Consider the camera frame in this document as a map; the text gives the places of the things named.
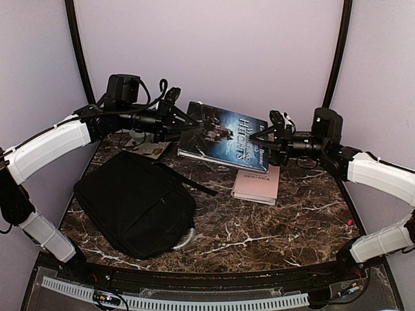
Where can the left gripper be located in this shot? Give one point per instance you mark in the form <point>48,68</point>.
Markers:
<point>161,129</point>

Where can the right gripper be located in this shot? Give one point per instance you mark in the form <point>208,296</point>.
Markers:
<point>285,144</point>

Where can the dark blue book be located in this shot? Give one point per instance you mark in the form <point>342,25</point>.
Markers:
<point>223,137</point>

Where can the black student bag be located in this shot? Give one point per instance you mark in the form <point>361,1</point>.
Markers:
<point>141,208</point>

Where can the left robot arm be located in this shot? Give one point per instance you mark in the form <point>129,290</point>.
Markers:
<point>83,127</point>

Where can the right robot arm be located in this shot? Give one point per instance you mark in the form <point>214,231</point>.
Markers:
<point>379,180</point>

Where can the floral fabric coaster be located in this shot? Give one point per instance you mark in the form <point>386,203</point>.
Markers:
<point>144,146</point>

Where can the celadon bowl on coaster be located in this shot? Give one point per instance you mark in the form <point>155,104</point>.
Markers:
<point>139,136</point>

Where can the pink book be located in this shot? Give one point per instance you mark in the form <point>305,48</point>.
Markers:
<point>257,187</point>

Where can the small circuit board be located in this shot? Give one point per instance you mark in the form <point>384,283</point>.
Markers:
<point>103,297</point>

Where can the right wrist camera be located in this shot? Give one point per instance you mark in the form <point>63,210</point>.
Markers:
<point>327,124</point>

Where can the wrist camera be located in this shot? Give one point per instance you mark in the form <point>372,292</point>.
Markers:
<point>123,87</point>
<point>327,124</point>

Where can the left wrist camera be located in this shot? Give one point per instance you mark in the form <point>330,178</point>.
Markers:
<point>123,87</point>

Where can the right black frame post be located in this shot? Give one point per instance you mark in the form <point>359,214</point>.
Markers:
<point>339,52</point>

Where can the black frame post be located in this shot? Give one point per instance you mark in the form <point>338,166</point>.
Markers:
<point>339,52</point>
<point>78,50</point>

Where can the black front rail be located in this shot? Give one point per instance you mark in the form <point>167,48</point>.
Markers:
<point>178,271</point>

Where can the left black frame post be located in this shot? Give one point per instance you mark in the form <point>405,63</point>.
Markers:
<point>78,50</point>

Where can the white slotted cable duct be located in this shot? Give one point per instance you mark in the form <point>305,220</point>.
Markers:
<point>172,301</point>

